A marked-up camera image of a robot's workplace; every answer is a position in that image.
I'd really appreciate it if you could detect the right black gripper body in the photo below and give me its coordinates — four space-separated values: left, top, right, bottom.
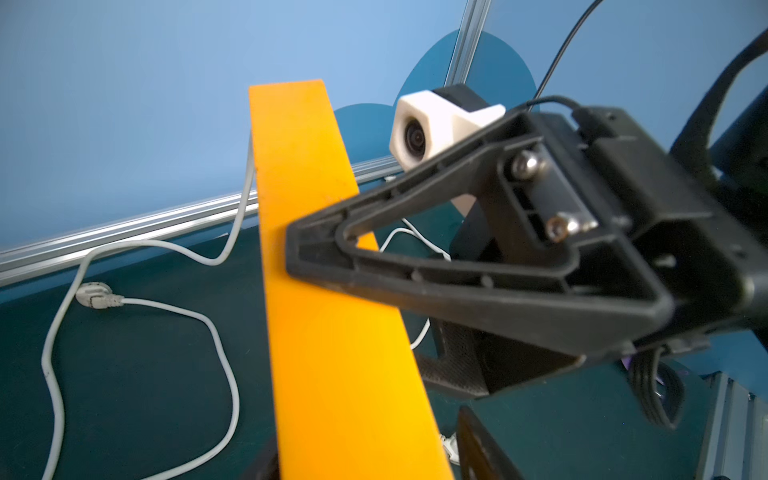
413 83 768 400

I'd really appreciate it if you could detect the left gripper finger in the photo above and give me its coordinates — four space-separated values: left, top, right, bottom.
457 406 524 480

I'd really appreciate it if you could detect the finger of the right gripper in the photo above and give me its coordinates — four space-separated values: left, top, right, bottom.
285 112 674 356

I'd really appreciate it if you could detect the orange power strip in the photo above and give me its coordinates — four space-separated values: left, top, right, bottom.
249 80 452 479

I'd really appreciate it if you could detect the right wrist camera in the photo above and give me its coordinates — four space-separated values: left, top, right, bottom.
389 83 506 172

